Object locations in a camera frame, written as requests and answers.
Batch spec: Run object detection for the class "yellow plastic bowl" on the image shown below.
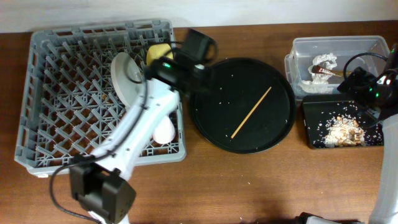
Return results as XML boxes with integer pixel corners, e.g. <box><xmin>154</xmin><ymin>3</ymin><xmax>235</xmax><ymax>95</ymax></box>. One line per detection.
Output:
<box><xmin>146</xmin><ymin>43</ymin><xmax>174</xmax><ymax>67</ymax></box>

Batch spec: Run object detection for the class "white paper napkin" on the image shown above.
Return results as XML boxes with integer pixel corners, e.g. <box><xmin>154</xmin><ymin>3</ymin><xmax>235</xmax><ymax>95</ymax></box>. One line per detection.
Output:
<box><xmin>299</xmin><ymin>53</ymin><xmax>337</xmax><ymax>94</ymax></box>

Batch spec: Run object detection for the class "round black serving tray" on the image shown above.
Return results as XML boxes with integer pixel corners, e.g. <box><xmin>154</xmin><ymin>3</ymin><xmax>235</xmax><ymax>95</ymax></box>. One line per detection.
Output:
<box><xmin>189</xmin><ymin>58</ymin><xmax>296</xmax><ymax>154</ymax></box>

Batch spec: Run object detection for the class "light grey round plate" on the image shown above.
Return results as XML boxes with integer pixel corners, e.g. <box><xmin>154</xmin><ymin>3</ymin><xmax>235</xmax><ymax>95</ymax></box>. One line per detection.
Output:
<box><xmin>111</xmin><ymin>52</ymin><xmax>144</xmax><ymax>110</ymax></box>

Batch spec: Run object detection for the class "food scraps and rice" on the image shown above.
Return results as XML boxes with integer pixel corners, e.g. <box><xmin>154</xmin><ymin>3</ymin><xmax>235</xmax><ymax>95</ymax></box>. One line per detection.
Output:
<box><xmin>307</xmin><ymin>106</ymin><xmax>384</xmax><ymax>149</ymax></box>

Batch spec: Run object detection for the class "grey plastic dishwasher rack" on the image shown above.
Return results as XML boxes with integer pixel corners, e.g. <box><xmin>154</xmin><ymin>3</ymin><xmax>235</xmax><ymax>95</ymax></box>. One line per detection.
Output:
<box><xmin>14</xmin><ymin>19</ymin><xmax>175</xmax><ymax>177</ymax></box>

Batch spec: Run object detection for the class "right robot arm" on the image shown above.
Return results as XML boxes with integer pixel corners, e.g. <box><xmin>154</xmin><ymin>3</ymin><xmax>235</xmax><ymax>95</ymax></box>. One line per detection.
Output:
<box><xmin>302</xmin><ymin>44</ymin><xmax>397</xmax><ymax>223</ymax></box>

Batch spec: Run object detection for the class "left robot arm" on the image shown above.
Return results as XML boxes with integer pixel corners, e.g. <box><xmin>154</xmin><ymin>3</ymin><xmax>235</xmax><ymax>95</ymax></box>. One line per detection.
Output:
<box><xmin>67</xmin><ymin>29</ymin><xmax>218</xmax><ymax>223</ymax></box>

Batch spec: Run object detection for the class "pink plastic cup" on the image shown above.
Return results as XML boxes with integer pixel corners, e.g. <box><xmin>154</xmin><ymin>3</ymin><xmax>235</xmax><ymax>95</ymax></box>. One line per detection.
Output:
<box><xmin>152</xmin><ymin>116</ymin><xmax>175</xmax><ymax>144</ymax></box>

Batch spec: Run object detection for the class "clear plastic waste bin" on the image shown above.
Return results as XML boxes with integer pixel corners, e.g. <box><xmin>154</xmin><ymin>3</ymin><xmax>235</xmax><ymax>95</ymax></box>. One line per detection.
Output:
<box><xmin>284</xmin><ymin>35</ymin><xmax>390</xmax><ymax>101</ymax></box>

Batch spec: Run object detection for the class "wooden chopstick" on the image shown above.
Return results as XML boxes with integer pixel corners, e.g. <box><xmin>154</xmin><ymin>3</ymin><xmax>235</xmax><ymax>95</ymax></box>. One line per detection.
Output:
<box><xmin>231</xmin><ymin>86</ymin><xmax>272</xmax><ymax>139</ymax></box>

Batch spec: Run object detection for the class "black rectangular tray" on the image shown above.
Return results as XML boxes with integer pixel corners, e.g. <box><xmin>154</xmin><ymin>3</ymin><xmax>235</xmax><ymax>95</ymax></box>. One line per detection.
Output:
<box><xmin>302</xmin><ymin>95</ymin><xmax>384</xmax><ymax>149</ymax></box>

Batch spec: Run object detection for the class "brown snack wrapper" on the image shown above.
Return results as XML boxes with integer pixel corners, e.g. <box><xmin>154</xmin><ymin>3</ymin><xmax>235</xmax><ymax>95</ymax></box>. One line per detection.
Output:
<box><xmin>310</xmin><ymin>65</ymin><xmax>343</xmax><ymax>77</ymax></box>

